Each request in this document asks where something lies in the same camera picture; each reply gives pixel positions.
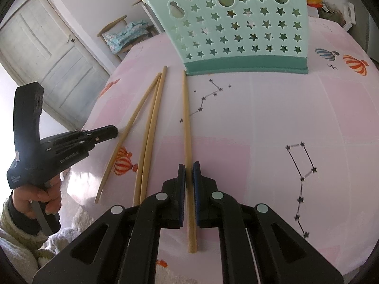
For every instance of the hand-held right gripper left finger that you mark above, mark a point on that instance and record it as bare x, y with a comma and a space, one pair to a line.
181, 195

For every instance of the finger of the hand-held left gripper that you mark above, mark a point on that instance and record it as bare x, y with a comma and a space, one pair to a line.
97, 129
88, 143

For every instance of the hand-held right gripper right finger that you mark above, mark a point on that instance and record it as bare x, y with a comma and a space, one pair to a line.
197, 195

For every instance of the bamboo chopstick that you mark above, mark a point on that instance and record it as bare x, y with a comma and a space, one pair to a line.
187, 139
127, 139
145, 183
137, 183

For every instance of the green star-cut utensil holder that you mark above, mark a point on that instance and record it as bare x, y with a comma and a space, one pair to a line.
245, 66

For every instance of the person's left forearm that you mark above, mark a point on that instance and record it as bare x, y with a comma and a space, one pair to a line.
17, 242

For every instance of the person's left hand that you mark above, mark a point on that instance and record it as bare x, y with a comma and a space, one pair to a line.
51, 195

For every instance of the white fleece clothing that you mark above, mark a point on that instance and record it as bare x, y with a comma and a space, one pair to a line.
77, 227

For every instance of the white wooden door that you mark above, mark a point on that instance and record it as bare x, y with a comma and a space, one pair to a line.
44, 50

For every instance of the floral folded cloth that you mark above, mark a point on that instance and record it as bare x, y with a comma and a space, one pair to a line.
127, 35

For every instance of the pink printed tablecloth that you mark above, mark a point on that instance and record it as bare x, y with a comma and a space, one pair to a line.
266, 124

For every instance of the wooden chair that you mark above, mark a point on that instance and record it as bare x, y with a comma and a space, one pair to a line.
118, 20

